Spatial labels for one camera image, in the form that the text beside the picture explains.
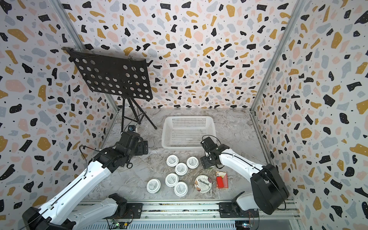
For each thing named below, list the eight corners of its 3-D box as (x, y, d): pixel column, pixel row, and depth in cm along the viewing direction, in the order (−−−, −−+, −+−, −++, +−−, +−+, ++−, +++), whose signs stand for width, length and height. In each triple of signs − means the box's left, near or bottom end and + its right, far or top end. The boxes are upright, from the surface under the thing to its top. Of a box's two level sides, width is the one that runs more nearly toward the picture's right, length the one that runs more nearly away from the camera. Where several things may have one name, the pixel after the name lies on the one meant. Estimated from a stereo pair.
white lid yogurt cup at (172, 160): (167, 170, 90) (165, 165, 84) (168, 160, 95) (166, 154, 88) (178, 170, 90) (177, 165, 84) (179, 160, 95) (178, 155, 89)
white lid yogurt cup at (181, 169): (174, 176, 87) (173, 172, 82) (178, 166, 92) (177, 161, 86) (185, 180, 86) (184, 175, 81) (188, 169, 91) (188, 164, 85)
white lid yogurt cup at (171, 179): (166, 189, 83) (164, 185, 77) (167, 177, 87) (165, 173, 81) (178, 189, 83) (177, 185, 77) (179, 178, 87) (178, 173, 81)
